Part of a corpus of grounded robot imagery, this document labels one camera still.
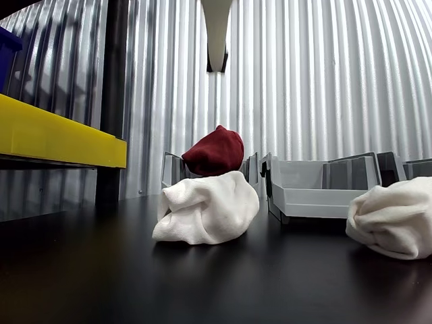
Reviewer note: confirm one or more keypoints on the dark red sock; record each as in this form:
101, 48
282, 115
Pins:
216, 152

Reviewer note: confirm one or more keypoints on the grey bin holding red sock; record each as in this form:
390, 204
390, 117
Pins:
172, 172

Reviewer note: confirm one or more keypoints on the white rolled sock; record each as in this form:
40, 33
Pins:
395, 219
209, 212

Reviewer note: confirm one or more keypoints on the empty grey plastic bin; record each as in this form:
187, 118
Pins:
388, 165
314, 199

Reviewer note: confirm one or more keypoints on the yellow plastic bin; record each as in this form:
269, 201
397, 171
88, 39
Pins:
50, 135

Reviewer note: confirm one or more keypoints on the blue plastic bin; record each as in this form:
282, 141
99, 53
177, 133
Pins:
8, 57

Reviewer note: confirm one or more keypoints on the black vertical post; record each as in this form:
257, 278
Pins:
113, 84

